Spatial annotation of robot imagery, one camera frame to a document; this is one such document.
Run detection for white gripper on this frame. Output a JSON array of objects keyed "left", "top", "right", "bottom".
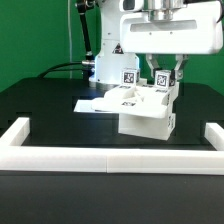
[{"left": 120, "top": 1, "right": 223, "bottom": 81}]

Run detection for white marker cube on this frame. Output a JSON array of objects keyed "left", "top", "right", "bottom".
[
  {"left": 122, "top": 68, "right": 140, "bottom": 85},
  {"left": 154, "top": 70, "right": 175, "bottom": 89}
]

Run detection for white chair back part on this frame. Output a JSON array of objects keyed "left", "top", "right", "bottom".
[{"left": 91, "top": 84, "right": 179, "bottom": 119}]

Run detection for white chair seat part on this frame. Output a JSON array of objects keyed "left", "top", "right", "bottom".
[{"left": 118, "top": 113, "right": 176, "bottom": 140}]

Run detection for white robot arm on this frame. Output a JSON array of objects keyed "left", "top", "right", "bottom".
[{"left": 89, "top": 0, "right": 224, "bottom": 89}]

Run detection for white marker base plate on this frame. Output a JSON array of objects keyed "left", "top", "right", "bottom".
[{"left": 74, "top": 98, "right": 118, "bottom": 114}]

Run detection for white vertical cable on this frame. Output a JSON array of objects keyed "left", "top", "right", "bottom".
[{"left": 67, "top": 0, "right": 74, "bottom": 80}]

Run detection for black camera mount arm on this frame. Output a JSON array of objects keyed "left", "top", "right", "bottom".
[{"left": 75, "top": 0, "right": 95, "bottom": 69}]

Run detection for black cables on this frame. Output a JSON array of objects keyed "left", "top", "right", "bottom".
[{"left": 37, "top": 61, "right": 91, "bottom": 79}]

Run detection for white U-shaped boundary frame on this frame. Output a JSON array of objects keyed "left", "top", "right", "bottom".
[{"left": 0, "top": 117, "right": 224, "bottom": 175}]

